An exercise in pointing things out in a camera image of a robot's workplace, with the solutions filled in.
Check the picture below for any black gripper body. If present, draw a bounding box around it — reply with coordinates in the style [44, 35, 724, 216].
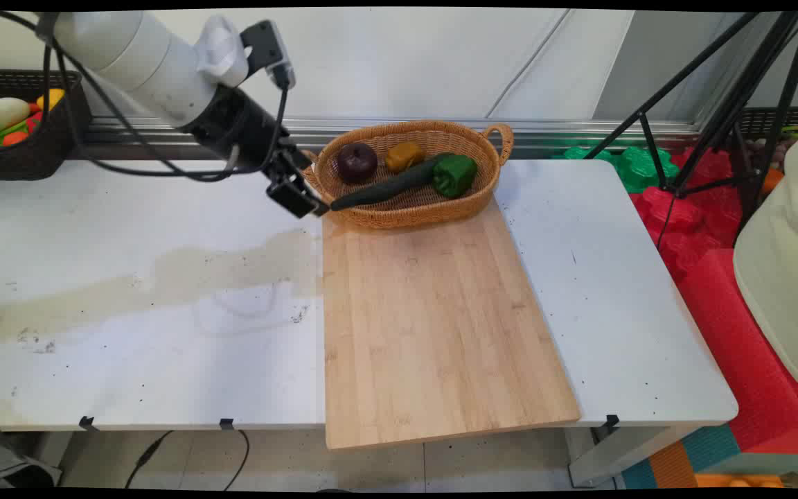
[183, 86, 301, 175]

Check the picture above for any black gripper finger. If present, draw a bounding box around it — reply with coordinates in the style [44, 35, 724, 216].
[265, 171, 332, 220]
[281, 146, 318, 184]

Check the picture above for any dark green cucumber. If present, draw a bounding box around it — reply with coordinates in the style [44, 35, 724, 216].
[330, 152, 456, 212]

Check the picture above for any dark purple onion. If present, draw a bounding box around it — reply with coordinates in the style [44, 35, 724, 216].
[335, 141, 380, 185]

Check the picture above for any yellow bell pepper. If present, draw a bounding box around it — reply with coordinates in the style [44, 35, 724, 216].
[384, 141, 427, 175]

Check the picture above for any oval wicker basket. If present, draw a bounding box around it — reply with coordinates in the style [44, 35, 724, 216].
[301, 121, 515, 230]

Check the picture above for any green bell pepper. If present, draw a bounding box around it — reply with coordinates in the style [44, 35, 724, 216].
[432, 154, 479, 199]

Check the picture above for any bamboo cutting board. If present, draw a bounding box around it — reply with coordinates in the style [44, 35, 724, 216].
[321, 197, 582, 452]

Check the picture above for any black woven storage basket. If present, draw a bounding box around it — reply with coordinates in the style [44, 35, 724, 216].
[0, 69, 93, 182]

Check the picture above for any white toy radish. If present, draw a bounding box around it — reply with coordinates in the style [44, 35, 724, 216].
[0, 97, 31, 137]

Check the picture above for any green foam mat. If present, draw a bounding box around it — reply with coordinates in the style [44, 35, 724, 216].
[554, 145, 681, 194]

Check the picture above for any grey bag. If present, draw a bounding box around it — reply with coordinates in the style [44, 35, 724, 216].
[0, 435, 64, 490]

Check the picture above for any black tripod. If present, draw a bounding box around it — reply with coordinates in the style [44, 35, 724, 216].
[583, 10, 798, 252]

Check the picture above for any red foam mat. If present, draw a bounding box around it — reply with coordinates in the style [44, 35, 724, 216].
[630, 148, 798, 456]

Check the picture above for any black mesh crate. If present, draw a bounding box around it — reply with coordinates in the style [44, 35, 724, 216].
[737, 106, 798, 141]

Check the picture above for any teal and orange mat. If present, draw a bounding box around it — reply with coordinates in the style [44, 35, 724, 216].
[619, 423, 798, 490]

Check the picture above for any cream fabric cover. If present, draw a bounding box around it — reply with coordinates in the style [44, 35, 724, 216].
[732, 116, 798, 404]

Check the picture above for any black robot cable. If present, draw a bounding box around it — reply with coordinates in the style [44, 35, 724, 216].
[0, 10, 291, 183]

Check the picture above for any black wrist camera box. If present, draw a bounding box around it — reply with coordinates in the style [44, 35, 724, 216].
[238, 20, 297, 91]

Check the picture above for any aluminium wall rail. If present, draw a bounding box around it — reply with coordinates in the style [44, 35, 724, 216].
[87, 116, 706, 161]

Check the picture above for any black floor cable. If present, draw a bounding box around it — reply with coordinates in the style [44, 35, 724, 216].
[222, 429, 251, 492]
[124, 430, 175, 490]

